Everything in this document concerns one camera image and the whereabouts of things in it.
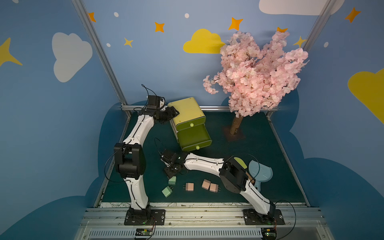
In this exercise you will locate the aluminium front rail base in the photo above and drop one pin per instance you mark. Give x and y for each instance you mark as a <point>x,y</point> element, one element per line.
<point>203,221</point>

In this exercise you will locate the right aluminium frame post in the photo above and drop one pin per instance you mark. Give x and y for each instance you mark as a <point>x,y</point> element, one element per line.
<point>319,25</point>

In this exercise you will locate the aluminium frame post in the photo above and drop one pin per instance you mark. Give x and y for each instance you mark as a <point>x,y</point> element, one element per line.
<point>319,25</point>
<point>91,31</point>

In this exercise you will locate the yellow-green drawer cabinet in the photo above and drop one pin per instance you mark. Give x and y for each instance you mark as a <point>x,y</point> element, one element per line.
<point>188,108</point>

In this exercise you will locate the green plug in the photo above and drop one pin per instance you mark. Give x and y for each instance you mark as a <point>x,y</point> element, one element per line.
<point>167,191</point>
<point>172,181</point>

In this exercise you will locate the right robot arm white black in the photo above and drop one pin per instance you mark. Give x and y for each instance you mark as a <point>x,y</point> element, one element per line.
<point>232,174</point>

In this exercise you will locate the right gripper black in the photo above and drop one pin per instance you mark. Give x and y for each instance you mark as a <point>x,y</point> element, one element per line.
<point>173,169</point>

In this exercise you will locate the blue toy dustpan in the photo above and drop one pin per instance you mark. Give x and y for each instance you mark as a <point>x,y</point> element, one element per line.
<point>260,173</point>

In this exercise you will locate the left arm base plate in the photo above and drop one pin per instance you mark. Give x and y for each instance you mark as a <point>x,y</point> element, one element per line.
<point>145,217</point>

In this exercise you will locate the pink blossom artificial tree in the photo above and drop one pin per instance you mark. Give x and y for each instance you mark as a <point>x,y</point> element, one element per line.
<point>256,78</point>

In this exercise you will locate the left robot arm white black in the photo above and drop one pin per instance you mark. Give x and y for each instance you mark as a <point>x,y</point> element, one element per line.
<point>129,155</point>

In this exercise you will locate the green drawer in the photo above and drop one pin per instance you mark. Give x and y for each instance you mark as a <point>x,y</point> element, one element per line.
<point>190,123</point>
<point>194,138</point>

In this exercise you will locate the circuit board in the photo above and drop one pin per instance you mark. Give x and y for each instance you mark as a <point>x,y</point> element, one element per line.
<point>268,234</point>
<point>143,233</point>

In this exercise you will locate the left circuit board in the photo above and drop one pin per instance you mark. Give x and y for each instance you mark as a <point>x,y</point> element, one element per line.
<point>143,233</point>

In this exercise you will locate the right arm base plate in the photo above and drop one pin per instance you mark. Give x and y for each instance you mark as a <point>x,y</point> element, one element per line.
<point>251,217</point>

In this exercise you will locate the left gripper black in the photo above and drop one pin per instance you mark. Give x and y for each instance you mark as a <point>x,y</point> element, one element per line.
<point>170,111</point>

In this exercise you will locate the left aluminium frame post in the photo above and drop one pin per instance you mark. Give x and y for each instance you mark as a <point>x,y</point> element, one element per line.
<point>91,31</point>

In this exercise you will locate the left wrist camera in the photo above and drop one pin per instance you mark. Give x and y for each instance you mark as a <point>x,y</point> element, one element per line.
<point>155,103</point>

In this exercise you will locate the green toy shovel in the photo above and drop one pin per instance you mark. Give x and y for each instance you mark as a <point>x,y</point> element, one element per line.
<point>241,162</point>

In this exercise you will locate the right circuit board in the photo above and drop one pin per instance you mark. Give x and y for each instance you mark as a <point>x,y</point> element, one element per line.
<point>268,234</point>

